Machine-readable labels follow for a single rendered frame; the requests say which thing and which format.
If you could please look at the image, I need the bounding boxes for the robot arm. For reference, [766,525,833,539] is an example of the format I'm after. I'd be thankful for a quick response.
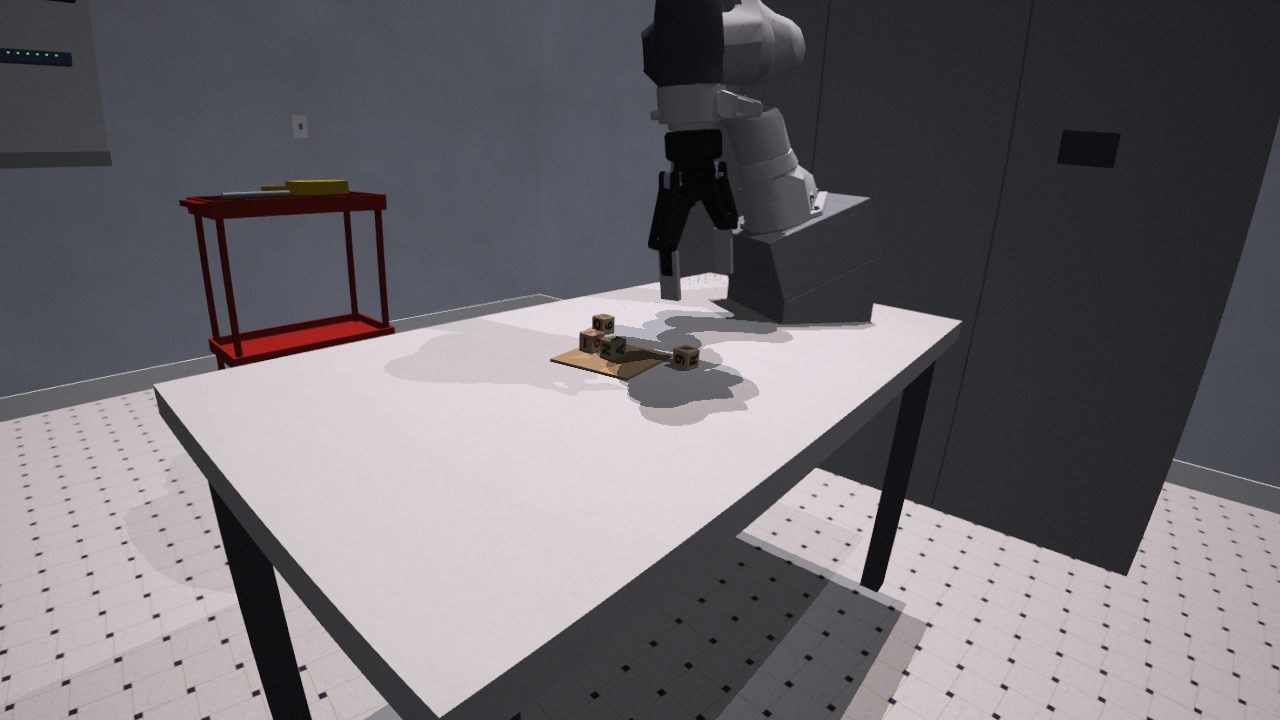
[641,0,829,233]

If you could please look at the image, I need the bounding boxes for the tan square mat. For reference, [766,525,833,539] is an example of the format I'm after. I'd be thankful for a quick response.
[550,345,672,380]

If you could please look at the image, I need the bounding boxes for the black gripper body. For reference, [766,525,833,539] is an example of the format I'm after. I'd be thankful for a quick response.
[664,129,722,202]

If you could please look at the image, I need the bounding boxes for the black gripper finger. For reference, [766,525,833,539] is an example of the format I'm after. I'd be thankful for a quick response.
[648,170,705,301]
[701,161,739,274]

